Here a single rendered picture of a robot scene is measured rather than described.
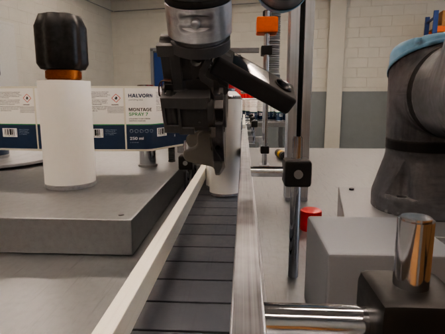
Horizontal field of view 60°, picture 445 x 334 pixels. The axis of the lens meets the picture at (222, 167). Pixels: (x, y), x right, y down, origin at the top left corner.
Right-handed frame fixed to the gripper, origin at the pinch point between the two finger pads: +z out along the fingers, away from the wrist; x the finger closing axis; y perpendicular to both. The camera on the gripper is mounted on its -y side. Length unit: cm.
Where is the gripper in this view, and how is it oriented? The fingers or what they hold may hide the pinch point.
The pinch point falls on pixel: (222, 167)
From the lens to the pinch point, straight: 58.7
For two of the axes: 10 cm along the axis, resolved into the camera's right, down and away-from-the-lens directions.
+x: -0.5, 6.4, -7.7
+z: 0.3, 7.7, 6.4
